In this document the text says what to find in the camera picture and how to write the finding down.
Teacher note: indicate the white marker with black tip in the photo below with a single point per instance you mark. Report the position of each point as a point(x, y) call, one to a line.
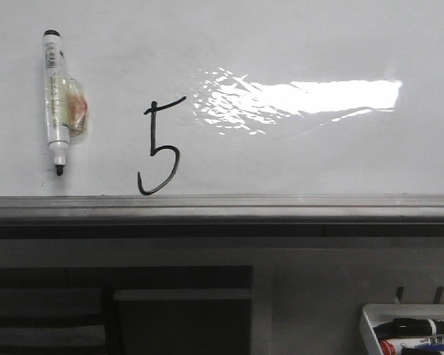
point(66, 108)

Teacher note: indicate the white whiteboard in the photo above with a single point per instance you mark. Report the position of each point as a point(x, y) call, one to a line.
point(229, 97)

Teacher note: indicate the white marker tray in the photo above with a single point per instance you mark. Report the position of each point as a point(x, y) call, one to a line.
point(376, 314)

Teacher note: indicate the black capped marker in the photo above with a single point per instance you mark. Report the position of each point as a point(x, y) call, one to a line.
point(408, 327)

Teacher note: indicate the black cabinet below board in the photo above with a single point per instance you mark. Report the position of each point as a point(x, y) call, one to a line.
point(149, 310)

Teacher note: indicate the red capped marker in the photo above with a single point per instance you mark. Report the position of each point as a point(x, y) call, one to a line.
point(395, 345)

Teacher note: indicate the blue capped marker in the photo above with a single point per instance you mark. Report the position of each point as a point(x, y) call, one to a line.
point(437, 349)

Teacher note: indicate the aluminium whiteboard frame rail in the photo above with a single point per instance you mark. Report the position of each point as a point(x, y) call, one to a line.
point(220, 210)

